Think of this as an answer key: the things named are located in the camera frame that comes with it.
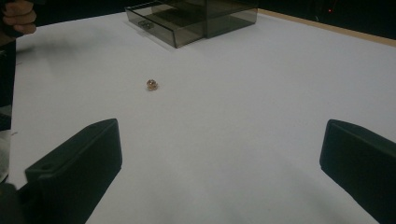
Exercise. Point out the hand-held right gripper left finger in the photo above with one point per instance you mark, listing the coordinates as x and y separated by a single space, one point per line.
77 168

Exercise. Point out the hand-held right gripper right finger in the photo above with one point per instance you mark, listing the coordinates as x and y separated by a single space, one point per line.
364 161

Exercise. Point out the smoky transparent drawer box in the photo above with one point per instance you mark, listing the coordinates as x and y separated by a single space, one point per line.
230 15

